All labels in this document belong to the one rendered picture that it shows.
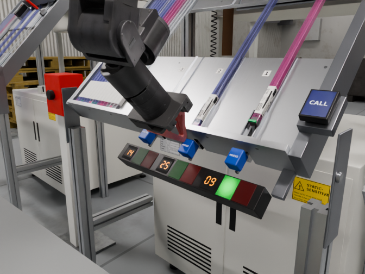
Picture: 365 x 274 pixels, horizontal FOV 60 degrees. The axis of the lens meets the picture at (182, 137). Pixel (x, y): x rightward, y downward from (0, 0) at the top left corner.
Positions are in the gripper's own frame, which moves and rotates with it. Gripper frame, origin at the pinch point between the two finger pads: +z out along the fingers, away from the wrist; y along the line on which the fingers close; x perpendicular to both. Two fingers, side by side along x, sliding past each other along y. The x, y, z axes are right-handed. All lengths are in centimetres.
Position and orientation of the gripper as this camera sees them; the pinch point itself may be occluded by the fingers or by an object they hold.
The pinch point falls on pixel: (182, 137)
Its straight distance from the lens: 58.1
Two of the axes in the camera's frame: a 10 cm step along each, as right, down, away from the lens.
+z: 4.8, 5.5, 6.8
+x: -5.0, 8.1, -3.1
